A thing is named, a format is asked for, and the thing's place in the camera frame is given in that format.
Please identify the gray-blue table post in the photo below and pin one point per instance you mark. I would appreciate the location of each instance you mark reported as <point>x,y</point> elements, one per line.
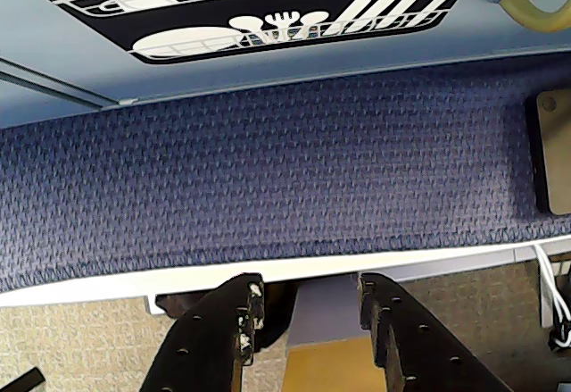
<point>325,311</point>

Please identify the blue woven mat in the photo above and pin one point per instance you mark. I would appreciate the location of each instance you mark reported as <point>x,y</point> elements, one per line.
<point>267,177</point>

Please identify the black dish rack print sticker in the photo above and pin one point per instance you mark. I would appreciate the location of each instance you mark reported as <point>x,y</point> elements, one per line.
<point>187,21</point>

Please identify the yellow wooden block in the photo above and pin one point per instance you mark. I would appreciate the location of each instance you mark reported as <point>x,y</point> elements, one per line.
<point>330,367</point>

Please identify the beige cutting board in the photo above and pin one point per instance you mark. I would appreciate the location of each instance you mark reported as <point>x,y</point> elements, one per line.
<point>555,155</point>

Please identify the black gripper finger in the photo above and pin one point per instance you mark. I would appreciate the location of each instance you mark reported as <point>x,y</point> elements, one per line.
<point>419,347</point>
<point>205,338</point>

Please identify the white table bracket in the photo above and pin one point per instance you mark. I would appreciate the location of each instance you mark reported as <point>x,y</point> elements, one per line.
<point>155,306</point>

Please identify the black flat bar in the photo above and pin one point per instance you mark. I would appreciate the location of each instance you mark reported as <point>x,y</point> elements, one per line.
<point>20,381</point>

